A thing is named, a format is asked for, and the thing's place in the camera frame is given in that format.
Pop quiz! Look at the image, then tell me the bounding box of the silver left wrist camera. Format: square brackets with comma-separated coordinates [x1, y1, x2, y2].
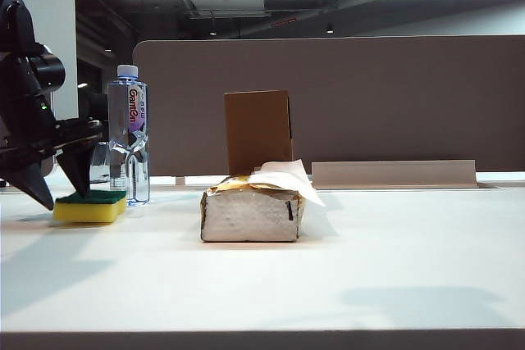
[55, 119, 103, 149]

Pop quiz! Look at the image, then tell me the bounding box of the yellow sponge with green scourer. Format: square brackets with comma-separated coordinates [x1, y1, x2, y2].
[52, 189, 128, 225]

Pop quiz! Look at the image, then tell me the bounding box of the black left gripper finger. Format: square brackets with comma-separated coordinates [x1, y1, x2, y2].
[56, 143, 98, 199]
[7, 161, 56, 211]

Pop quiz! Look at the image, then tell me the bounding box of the white tissue sheet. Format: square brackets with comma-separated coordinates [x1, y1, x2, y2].
[248, 159, 326, 207]

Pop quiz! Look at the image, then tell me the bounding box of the black office chair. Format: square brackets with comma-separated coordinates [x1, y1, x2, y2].
[76, 89, 110, 122]

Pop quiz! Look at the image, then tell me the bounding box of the brown cardboard box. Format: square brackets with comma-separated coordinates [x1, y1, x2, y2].
[223, 89, 295, 177]

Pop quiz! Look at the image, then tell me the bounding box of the white soft tissue pack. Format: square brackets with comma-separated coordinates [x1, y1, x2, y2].
[199, 175, 307, 243]

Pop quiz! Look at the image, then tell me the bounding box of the clear drinking glass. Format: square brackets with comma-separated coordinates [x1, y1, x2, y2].
[89, 141, 111, 184]

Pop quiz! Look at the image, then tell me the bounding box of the large brown desk partition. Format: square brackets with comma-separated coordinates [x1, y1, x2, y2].
[132, 34, 525, 179]

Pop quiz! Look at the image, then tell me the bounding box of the clear Ganten water bottle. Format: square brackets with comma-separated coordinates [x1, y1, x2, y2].
[107, 65, 151, 207]

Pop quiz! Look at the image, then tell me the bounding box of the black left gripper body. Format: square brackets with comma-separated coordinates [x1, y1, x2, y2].
[0, 120, 63, 182]

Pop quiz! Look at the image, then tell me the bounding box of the beige cable tray flap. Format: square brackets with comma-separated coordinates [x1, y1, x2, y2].
[311, 160, 479, 190]

